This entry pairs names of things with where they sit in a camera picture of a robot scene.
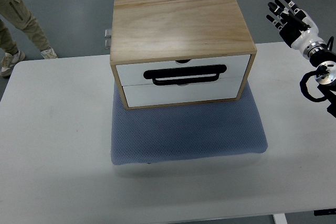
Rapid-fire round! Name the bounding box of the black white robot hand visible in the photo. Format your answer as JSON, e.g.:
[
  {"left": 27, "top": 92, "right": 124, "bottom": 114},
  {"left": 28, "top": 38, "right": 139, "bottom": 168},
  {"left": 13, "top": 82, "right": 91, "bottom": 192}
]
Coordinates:
[{"left": 266, "top": 0, "right": 327, "bottom": 59}]

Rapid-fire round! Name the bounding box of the white drawer black handle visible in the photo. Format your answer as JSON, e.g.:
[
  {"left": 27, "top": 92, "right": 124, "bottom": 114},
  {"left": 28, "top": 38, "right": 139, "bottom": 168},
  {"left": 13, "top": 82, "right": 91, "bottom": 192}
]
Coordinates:
[{"left": 116, "top": 55, "right": 250, "bottom": 86}]

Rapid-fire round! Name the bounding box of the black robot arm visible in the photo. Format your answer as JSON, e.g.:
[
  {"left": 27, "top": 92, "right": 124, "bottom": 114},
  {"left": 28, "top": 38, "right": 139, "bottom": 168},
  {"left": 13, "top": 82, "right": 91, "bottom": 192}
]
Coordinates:
[{"left": 300, "top": 36, "right": 335, "bottom": 116}]

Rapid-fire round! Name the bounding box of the wooden drawer cabinet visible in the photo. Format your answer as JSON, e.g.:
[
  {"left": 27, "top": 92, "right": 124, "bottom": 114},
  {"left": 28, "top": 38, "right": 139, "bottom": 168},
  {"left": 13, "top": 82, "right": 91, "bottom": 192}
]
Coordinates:
[{"left": 110, "top": 0, "right": 257, "bottom": 109}]

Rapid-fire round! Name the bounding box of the white lower drawer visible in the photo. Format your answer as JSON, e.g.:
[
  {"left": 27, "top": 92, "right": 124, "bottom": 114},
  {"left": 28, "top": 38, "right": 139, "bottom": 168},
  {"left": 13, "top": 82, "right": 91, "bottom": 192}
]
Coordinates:
[{"left": 123, "top": 78, "right": 242, "bottom": 107}]

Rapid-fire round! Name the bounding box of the blue textured mat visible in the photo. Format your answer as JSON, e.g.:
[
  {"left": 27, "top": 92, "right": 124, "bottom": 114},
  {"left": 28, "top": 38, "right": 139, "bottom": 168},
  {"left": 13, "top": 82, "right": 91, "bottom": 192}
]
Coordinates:
[{"left": 111, "top": 86, "right": 268, "bottom": 165}]

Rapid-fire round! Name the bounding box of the grey metal clamp upper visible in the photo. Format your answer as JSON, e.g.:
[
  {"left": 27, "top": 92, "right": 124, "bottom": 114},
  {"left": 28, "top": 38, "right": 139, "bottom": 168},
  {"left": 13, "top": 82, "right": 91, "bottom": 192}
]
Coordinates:
[{"left": 104, "top": 28, "right": 112, "bottom": 38}]

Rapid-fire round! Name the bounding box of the grey metal clamp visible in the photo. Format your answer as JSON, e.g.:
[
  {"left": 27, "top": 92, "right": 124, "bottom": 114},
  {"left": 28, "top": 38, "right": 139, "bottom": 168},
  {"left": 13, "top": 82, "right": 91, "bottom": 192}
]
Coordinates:
[
  {"left": 104, "top": 28, "right": 112, "bottom": 38},
  {"left": 104, "top": 39, "right": 111, "bottom": 49}
]

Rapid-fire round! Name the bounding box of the grey metal clamp lower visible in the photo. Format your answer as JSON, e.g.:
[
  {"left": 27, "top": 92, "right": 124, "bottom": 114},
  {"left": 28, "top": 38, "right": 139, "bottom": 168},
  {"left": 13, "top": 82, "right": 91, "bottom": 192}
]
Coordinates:
[{"left": 104, "top": 39, "right": 111, "bottom": 49}]

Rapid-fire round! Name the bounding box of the white table leg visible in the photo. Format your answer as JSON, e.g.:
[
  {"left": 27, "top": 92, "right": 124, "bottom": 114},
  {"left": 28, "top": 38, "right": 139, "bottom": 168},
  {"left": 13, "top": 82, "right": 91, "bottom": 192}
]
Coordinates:
[{"left": 272, "top": 214, "right": 288, "bottom": 224}]

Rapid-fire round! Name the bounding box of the person in beige trousers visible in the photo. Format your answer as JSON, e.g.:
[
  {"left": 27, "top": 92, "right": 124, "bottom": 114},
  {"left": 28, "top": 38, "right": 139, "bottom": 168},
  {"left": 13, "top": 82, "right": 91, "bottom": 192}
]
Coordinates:
[{"left": 1, "top": 0, "right": 58, "bottom": 78}]

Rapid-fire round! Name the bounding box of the black bracket under table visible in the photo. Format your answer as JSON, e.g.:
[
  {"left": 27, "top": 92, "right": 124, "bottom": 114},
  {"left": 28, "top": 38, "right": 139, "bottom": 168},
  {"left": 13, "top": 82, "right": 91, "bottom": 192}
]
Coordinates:
[{"left": 313, "top": 208, "right": 336, "bottom": 216}]

